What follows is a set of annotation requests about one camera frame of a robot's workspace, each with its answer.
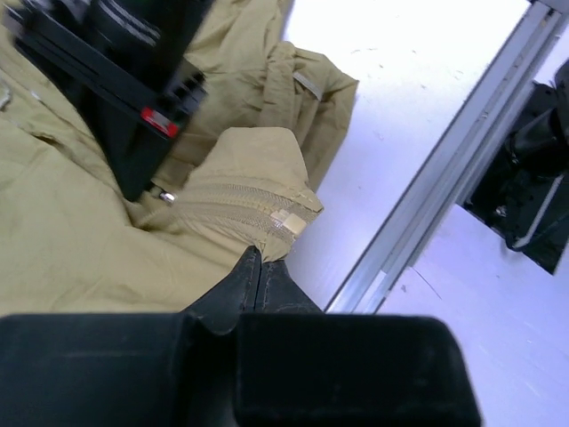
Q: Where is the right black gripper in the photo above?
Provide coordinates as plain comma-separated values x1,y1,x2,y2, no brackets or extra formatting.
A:
3,0,212,200

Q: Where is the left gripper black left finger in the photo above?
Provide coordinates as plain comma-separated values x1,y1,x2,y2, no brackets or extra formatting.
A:
1,248,260,426

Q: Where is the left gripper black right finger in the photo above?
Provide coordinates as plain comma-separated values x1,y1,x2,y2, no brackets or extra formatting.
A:
233,265,483,426

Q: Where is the olive green hooded jacket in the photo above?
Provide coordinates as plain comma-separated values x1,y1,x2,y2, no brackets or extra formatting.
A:
1,1,357,314

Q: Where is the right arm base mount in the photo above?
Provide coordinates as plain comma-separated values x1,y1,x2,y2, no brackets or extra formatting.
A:
464,64,568,274

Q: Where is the aluminium table front rail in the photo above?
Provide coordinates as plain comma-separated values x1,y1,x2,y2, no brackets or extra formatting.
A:
325,1,568,313

